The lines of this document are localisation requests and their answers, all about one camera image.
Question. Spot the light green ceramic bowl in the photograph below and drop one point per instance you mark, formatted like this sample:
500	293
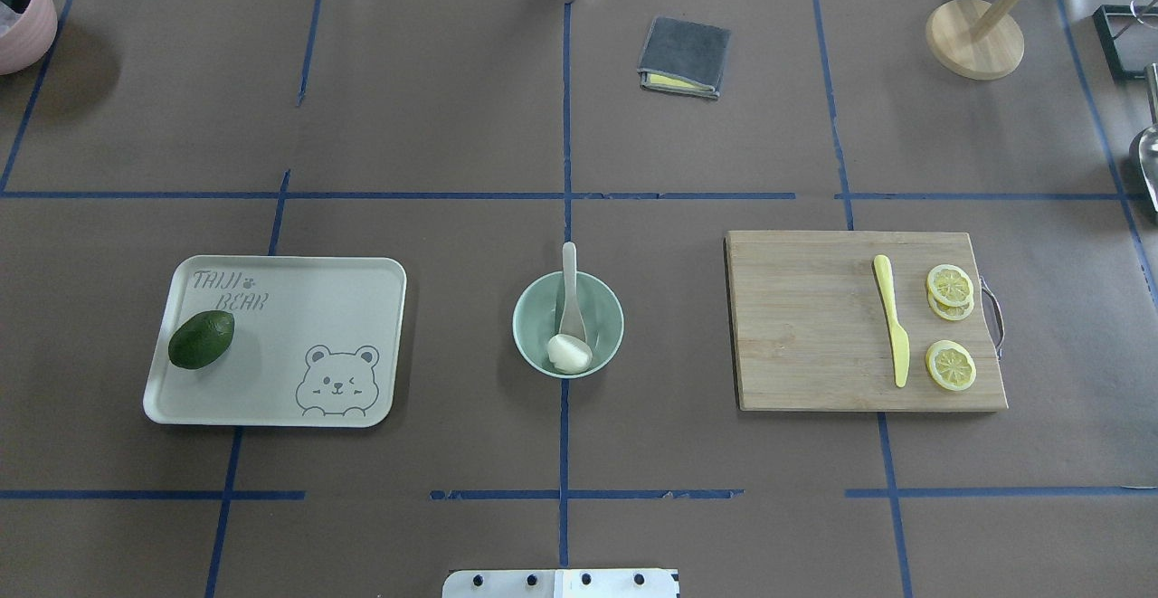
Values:
538	312

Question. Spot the lower yellow lemon slice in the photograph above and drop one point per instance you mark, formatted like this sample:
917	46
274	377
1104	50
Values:
950	313

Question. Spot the grey yellow sponge cloth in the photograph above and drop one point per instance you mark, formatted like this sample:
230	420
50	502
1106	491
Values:
684	58

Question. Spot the wooden mug tree stand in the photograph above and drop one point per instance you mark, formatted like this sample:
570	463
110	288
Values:
976	39

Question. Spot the green lime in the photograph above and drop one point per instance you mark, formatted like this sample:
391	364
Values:
201	340

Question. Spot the metal scoop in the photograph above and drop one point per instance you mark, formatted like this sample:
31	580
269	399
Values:
1144	146

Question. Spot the upper yellow lemon slice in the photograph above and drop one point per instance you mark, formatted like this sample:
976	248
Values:
949	285

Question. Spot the white ceramic spoon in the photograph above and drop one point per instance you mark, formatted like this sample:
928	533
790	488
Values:
571	322

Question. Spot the dark wooden glass tray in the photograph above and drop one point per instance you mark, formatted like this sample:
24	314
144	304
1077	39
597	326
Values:
1129	46

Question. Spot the wooden cutting board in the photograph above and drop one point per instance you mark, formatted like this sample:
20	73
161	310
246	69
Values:
810	328

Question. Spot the yellow lemon slice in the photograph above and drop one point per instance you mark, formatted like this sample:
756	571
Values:
950	313
950	366
949	285

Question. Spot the pink bowl with ice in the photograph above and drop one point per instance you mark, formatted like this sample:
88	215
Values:
27	36

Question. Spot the white steamed bun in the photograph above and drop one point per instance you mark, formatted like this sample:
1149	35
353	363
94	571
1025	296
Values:
569	355

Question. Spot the white rectangular tray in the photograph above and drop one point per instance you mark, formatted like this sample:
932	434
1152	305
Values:
316	342

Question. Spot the yellow plastic knife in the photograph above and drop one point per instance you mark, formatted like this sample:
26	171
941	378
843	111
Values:
898	336

